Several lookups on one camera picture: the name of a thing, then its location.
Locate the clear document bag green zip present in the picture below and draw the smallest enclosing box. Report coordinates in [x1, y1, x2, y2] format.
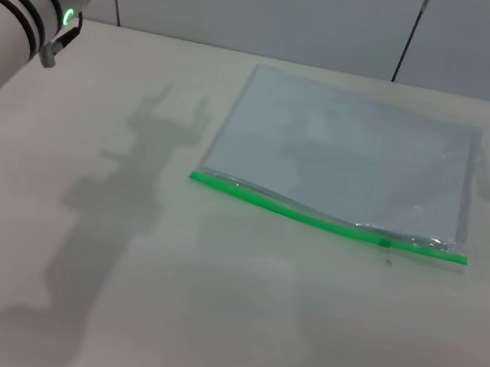
[182, 55, 490, 268]

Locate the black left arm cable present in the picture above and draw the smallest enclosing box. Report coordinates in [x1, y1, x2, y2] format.
[38, 5, 86, 72]

